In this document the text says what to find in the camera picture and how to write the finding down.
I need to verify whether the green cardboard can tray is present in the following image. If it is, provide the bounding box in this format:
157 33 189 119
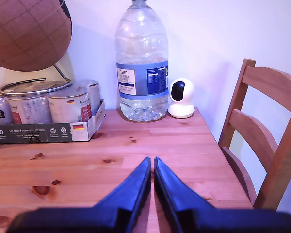
0 98 106 145

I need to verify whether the large clear water bottle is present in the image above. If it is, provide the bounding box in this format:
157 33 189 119
114 0 170 123

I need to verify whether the small white round camera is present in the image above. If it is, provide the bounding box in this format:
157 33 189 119
168 78 196 119

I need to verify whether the tin can with white label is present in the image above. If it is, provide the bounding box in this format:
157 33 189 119
86 80 100 117

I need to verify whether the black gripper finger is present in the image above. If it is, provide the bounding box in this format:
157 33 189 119
154 157 214 233
93 157 152 233

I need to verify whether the wooden chair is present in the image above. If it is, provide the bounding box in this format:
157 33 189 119
218 58 291 211

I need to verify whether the tin can with red label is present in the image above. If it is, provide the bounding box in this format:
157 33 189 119
7 93 53 125

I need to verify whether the cork globe on metal stand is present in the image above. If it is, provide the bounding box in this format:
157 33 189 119
0 0 75 95

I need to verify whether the tin can with black label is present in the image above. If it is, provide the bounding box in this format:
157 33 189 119
0 95 14 126

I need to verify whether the tin can with flag label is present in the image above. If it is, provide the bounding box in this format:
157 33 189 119
47 88 92 123

